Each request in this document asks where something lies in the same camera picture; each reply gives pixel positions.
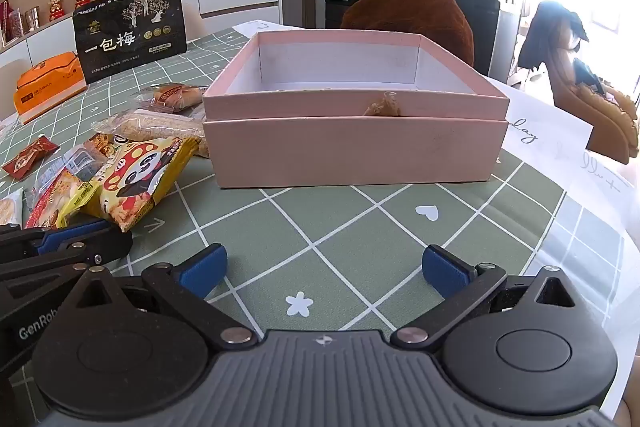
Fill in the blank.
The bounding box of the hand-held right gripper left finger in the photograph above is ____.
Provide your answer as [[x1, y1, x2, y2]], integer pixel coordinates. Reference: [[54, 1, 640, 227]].
[[62, 243, 258, 349]]

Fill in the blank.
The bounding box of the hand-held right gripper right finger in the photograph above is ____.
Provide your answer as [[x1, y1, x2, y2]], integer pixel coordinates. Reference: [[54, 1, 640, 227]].
[[390, 244, 588, 350]]

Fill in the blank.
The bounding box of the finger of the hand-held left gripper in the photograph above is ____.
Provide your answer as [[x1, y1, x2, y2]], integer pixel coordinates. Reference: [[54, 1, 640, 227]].
[[0, 252, 108, 308], [0, 219, 133, 264]]

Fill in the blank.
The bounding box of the red cartoon snack packet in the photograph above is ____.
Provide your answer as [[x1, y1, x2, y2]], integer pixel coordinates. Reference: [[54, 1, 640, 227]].
[[25, 167, 86, 228]]

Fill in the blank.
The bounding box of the white round cracker packet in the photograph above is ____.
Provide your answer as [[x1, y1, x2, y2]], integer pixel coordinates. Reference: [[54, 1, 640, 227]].
[[0, 187, 25, 228]]

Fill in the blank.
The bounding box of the clear wrapper packet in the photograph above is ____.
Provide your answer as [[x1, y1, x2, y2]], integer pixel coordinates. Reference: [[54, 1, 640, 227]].
[[37, 142, 108, 193]]

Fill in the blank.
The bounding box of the small red packet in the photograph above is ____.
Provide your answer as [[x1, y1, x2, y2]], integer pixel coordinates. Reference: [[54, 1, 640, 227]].
[[2, 134, 61, 180]]

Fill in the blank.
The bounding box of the yellow panda snack packet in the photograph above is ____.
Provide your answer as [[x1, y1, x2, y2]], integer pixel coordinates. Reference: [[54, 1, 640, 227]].
[[80, 137, 198, 230]]

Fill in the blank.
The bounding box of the beige rice bar packet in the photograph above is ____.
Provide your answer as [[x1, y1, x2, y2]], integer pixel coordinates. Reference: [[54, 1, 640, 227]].
[[92, 110, 211, 158]]

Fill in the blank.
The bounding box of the pink cardboard box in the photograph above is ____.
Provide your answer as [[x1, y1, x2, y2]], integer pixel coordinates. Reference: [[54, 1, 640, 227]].
[[202, 30, 511, 189]]

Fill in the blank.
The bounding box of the brown cake packet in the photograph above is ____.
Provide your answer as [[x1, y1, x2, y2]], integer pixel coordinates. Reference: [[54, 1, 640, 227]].
[[132, 83, 208, 115]]

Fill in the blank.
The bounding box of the orange box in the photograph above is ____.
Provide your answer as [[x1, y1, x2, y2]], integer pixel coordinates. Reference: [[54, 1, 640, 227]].
[[14, 51, 87, 124]]

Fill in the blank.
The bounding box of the tan padded coat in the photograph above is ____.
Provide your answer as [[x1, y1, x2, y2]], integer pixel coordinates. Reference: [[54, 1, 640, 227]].
[[550, 32, 640, 165]]

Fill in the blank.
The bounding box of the black tree print snack bag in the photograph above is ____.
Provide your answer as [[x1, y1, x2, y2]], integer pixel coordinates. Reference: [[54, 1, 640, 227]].
[[72, 0, 188, 84]]

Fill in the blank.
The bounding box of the glass jar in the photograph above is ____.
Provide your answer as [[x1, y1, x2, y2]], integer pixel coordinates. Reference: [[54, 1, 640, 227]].
[[7, 7, 26, 40]]

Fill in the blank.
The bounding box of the black cabinet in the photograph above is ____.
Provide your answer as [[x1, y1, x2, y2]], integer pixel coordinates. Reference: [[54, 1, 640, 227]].
[[417, 0, 501, 75]]

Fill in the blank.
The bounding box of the brown chair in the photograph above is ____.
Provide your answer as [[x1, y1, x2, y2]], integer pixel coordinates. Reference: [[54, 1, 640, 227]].
[[340, 0, 475, 68]]

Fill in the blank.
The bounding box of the black jacket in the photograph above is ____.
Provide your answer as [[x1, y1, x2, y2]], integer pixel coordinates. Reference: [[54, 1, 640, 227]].
[[517, 0, 591, 70]]

